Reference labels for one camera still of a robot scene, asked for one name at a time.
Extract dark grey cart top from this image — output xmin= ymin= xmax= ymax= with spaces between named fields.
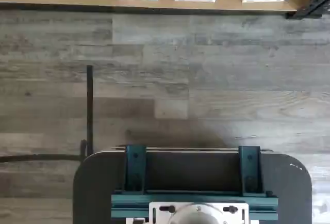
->
xmin=73 ymin=146 xmax=313 ymax=224

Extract white mounting plate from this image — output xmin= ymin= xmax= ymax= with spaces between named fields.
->
xmin=148 ymin=201 xmax=250 ymax=224

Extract teal metal rail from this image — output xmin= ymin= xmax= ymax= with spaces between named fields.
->
xmin=110 ymin=189 xmax=279 ymax=221

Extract black cable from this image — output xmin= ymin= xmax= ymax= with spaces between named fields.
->
xmin=0 ymin=65 xmax=94 ymax=163

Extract teal metal bracket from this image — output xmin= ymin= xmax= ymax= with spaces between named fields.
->
xmin=238 ymin=145 xmax=263 ymax=194
xmin=124 ymin=145 xmax=147 ymax=193

